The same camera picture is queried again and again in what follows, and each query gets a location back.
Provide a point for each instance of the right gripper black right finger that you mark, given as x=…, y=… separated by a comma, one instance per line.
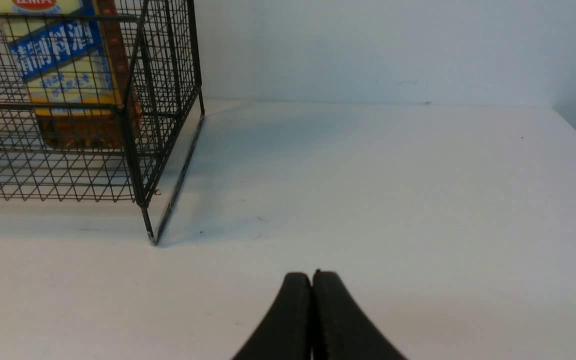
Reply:
x=342, y=329

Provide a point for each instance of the black wire mesh shelf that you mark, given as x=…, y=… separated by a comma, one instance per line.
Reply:
x=161, y=38

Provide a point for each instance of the yellow-label cooking wine bottle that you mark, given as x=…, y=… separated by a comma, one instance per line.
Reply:
x=73, y=61

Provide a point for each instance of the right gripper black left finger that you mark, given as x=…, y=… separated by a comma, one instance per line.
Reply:
x=284, y=331

